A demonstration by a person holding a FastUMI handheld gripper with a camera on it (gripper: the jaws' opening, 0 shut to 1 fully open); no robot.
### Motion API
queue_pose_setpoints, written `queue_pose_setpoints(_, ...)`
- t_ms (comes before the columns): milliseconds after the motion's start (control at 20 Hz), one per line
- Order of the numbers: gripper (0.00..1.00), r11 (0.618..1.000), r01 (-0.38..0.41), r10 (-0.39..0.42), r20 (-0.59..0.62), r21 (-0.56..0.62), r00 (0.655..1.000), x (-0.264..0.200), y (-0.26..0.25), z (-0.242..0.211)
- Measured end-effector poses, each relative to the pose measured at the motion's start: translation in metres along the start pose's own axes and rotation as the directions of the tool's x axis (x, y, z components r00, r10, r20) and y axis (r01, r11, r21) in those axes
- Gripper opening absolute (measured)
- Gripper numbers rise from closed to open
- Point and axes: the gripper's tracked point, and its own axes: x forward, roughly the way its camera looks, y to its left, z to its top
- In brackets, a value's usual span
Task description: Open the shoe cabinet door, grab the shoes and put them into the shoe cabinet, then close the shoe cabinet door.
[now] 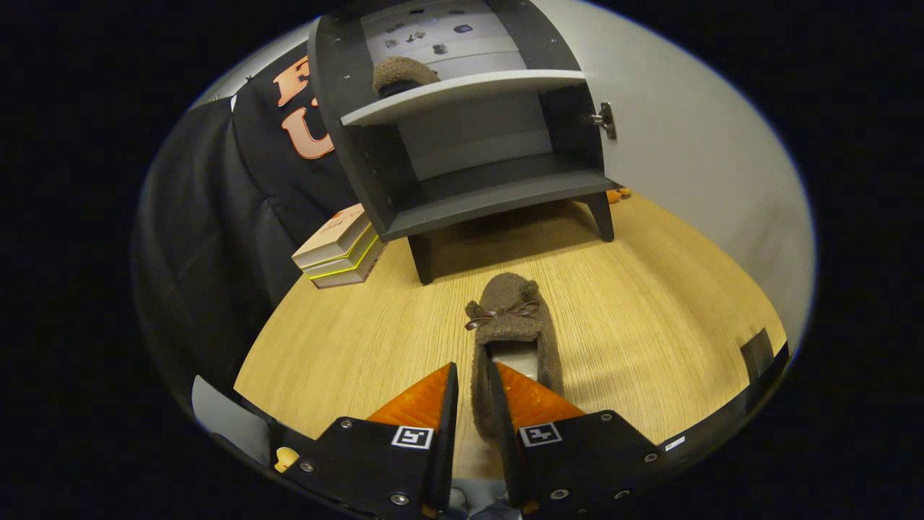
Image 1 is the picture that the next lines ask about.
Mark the yellow edged book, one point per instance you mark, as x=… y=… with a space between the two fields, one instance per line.
x=346 y=263

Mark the dark grey shoe cabinet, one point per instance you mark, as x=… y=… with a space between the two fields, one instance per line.
x=498 y=195

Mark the beige shoe cabinet door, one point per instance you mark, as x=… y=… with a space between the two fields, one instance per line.
x=686 y=144

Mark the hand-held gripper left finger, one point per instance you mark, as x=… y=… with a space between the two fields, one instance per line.
x=447 y=433

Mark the grey thick book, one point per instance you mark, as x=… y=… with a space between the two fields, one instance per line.
x=357 y=274

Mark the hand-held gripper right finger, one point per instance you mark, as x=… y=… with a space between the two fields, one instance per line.
x=502 y=433

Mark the black backdrop cloth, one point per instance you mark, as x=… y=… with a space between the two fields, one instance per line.
x=216 y=217

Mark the brown fuzzy shoe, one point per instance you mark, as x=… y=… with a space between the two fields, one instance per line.
x=404 y=71
x=512 y=325

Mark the metal door hinge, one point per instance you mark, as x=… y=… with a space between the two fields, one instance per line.
x=606 y=119

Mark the penguin plush toy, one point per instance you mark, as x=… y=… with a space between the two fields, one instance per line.
x=618 y=195

